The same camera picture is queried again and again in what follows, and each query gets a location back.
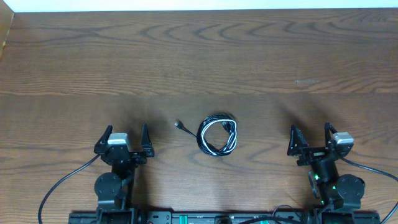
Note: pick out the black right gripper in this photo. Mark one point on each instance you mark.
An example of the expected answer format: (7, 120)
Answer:
(313, 155)

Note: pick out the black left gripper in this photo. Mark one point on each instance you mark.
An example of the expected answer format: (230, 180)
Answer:
(148, 150)

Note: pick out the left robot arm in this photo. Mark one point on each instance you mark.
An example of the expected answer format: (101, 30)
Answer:
(114, 189)

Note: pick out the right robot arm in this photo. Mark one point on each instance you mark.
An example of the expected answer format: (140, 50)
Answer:
(340, 195)

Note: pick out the wooden side panel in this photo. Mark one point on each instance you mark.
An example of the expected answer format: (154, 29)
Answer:
(6, 18)

